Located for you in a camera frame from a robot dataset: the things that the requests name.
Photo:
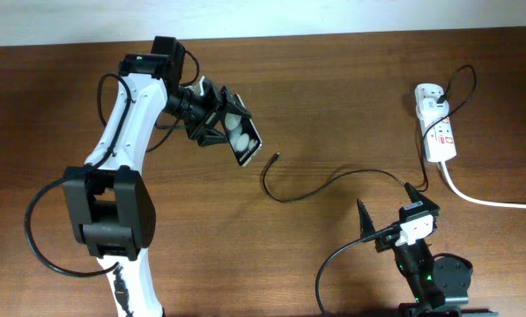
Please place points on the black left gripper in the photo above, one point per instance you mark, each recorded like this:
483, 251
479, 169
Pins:
216, 104

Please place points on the white power strip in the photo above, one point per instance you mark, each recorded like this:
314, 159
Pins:
439, 140

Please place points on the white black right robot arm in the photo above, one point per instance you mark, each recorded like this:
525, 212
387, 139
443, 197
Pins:
419, 248

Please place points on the white USB charger adapter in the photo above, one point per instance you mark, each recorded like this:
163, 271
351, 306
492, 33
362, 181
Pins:
430, 109

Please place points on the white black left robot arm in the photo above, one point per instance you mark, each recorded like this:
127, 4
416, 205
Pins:
111, 211

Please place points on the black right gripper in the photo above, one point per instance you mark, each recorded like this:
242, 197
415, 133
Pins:
367, 227

